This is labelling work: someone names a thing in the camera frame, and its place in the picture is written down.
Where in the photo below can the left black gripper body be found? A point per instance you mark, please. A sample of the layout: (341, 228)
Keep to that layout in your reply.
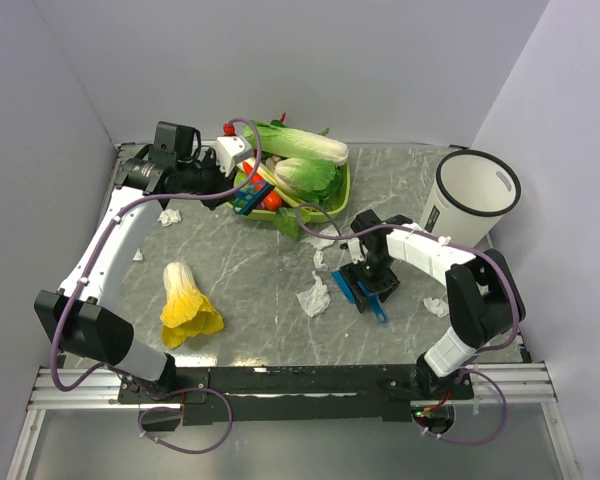
(208, 177)

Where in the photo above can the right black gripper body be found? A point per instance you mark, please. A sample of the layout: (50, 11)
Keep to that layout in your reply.
(376, 273)

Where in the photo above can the blue hand brush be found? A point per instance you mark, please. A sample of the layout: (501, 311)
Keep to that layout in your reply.
(250, 197)

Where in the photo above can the blue dustpan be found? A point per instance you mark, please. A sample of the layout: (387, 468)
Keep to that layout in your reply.
(357, 293)

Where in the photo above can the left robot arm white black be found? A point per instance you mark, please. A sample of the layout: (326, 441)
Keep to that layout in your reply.
(78, 315)

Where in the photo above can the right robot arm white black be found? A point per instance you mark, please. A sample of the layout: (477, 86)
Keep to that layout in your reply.
(482, 297)

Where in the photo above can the green vegetable tray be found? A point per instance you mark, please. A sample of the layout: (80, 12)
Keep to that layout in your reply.
(334, 205)

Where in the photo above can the paper scrap far left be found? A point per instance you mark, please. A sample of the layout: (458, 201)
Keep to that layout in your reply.
(169, 217)

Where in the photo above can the paper scrap right of centre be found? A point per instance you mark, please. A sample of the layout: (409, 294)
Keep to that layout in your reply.
(319, 262)

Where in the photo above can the white leek toy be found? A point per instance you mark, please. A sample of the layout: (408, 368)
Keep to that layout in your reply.
(271, 162)

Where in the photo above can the paper scrap near tray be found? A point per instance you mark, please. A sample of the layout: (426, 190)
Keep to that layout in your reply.
(320, 242)

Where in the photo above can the large centre paper scrap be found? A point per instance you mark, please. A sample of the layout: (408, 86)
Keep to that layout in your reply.
(316, 299)

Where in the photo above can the orange carrot toy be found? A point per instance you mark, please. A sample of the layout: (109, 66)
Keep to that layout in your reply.
(272, 201)

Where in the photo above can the paper scrap near dustpan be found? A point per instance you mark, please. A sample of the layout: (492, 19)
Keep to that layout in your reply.
(436, 306)

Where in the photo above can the long napa cabbage toy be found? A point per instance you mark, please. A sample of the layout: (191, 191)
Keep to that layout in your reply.
(286, 142)

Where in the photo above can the green leafy herb toy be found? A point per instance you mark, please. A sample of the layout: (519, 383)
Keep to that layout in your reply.
(288, 221)

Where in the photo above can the short napa cabbage toy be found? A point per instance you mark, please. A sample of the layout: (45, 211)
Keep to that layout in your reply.
(306, 177)

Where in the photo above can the small paper scrap left edge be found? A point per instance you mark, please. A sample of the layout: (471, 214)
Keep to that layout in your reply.
(137, 256)

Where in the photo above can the white trash bin black rim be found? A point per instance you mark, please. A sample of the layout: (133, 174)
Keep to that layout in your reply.
(471, 192)

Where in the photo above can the yellow white cabbage toy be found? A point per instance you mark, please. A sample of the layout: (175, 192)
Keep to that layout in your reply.
(187, 312)

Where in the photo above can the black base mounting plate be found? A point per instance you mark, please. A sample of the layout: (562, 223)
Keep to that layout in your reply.
(293, 393)

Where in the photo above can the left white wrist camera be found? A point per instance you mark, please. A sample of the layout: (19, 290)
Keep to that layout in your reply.
(230, 151)

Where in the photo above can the aluminium rail frame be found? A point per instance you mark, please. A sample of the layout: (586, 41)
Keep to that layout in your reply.
(528, 383)

